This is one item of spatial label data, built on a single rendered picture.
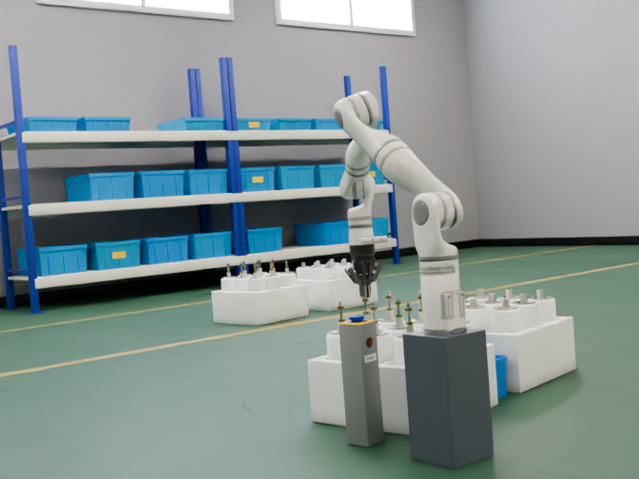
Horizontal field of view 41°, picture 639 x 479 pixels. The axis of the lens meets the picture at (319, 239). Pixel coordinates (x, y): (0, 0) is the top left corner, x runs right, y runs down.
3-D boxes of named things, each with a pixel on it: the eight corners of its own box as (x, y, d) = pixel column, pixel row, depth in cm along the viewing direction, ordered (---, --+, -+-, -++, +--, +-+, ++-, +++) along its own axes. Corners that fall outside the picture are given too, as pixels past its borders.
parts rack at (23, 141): (402, 263, 838) (389, 66, 831) (31, 314, 615) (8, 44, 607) (360, 262, 889) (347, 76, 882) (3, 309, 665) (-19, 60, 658)
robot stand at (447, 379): (494, 455, 201) (486, 329, 200) (453, 469, 192) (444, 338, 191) (451, 445, 212) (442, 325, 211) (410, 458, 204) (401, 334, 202)
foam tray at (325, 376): (498, 404, 249) (494, 343, 248) (424, 438, 220) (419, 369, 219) (390, 392, 274) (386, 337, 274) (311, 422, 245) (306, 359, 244)
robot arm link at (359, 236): (365, 245, 244) (363, 223, 244) (341, 245, 253) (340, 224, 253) (389, 242, 249) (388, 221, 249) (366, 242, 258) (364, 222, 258)
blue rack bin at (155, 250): (121, 264, 715) (119, 239, 714) (161, 260, 738) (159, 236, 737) (148, 265, 675) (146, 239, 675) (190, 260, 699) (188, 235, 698)
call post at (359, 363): (385, 440, 220) (376, 321, 219) (368, 447, 215) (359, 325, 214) (363, 436, 225) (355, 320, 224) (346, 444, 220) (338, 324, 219)
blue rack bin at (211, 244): (165, 259, 742) (164, 236, 741) (203, 256, 766) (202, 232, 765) (195, 259, 703) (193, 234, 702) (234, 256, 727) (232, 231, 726)
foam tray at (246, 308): (309, 316, 487) (307, 284, 486) (257, 325, 459) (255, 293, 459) (264, 313, 514) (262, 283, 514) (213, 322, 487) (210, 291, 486)
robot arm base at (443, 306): (471, 330, 200) (466, 258, 200) (444, 335, 195) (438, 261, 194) (442, 327, 208) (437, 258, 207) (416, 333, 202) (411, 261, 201)
